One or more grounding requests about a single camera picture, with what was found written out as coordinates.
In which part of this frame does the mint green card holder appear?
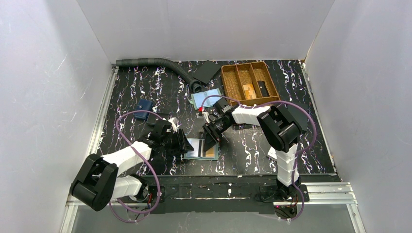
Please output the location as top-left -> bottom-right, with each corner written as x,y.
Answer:
183,138 -> 219,161

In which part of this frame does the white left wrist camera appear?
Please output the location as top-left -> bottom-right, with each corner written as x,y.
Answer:
168,117 -> 178,132

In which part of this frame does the black VIP credit card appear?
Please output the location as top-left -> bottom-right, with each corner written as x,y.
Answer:
257,81 -> 270,97

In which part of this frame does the black flat pad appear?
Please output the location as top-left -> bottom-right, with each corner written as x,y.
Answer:
193,60 -> 222,85

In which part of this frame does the navy blue wallet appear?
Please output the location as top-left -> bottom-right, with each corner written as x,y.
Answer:
134,99 -> 153,121

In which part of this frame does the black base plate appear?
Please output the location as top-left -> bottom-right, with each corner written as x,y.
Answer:
116,174 -> 309,215

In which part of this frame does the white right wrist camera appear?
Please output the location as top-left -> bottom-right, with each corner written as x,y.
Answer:
197,107 -> 210,123

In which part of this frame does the grey corrugated hose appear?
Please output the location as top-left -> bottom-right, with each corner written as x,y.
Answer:
116,58 -> 204,94

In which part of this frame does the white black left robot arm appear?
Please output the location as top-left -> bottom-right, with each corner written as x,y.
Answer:
69,118 -> 194,211

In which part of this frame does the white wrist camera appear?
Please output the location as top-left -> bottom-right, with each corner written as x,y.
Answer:
197,107 -> 210,123
168,117 -> 178,132

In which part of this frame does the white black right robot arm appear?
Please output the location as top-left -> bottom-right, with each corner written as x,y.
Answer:
203,97 -> 316,196

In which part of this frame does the white rectangular box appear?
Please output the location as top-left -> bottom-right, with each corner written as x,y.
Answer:
267,147 -> 277,160

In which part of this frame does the open mint card holder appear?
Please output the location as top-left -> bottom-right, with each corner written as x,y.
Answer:
189,88 -> 222,110

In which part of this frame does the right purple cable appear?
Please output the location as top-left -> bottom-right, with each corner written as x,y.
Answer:
199,95 -> 318,222

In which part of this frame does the wicker divided tray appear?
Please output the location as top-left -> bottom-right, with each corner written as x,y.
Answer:
221,62 -> 280,106

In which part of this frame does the black snap wallet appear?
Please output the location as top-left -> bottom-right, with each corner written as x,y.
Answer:
146,113 -> 171,126

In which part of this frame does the orange card in tray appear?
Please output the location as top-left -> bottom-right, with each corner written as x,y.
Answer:
243,84 -> 257,100

